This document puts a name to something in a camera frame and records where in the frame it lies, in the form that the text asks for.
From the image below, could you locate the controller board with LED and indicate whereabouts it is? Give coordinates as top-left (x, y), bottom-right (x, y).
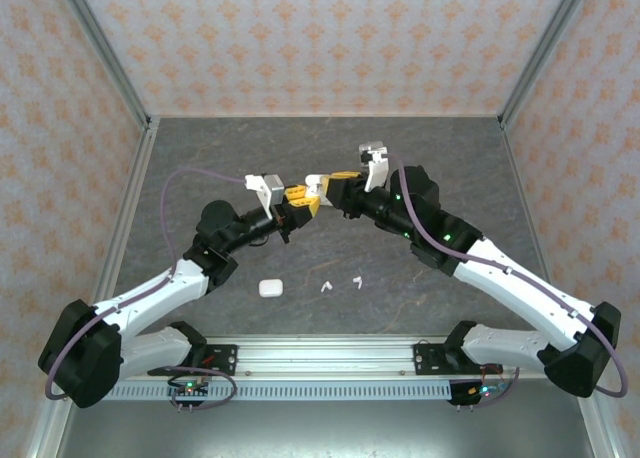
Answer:
top-left (449, 380), bottom-right (509, 408)
top-left (167, 377), bottom-right (211, 410)

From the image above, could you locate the grey metal sheet panel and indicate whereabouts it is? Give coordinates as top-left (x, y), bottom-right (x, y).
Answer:
top-left (54, 400), bottom-right (596, 458)

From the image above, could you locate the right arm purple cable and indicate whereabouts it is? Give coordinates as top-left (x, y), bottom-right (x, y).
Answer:
top-left (385, 152), bottom-right (630, 410)

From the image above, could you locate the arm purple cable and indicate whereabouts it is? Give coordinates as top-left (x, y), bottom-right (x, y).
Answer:
top-left (45, 167), bottom-right (237, 412)
top-left (385, 152), bottom-right (630, 410)

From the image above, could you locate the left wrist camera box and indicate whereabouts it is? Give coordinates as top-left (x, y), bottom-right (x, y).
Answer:
top-left (243, 172), bottom-right (285, 219)

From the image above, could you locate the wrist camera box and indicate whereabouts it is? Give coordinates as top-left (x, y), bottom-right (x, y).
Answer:
top-left (243, 172), bottom-right (285, 219)
top-left (357, 140), bottom-right (391, 193)

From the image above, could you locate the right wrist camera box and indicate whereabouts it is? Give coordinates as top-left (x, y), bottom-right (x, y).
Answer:
top-left (357, 140), bottom-right (391, 193)

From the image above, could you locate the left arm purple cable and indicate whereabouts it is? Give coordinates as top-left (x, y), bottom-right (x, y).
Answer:
top-left (45, 167), bottom-right (237, 412)

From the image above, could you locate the aluminium side rail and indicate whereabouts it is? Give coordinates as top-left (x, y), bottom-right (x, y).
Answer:
top-left (79, 117), bottom-right (161, 339)
top-left (499, 117), bottom-right (571, 339)

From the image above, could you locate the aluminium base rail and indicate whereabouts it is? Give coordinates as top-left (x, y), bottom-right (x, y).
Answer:
top-left (117, 335), bottom-right (600, 379)

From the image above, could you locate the slotted grey cable duct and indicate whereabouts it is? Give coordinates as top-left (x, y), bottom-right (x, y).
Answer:
top-left (107, 382), bottom-right (454, 402)

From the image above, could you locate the aluminium corner post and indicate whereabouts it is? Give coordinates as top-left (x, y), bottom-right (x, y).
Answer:
top-left (52, 0), bottom-right (154, 129)
top-left (499, 0), bottom-right (596, 129)

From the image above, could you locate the aluminium frame leg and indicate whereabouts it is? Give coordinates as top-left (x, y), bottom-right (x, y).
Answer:
top-left (574, 392), bottom-right (621, 458)
top-left (24, 400), bottom-right (74, 458)

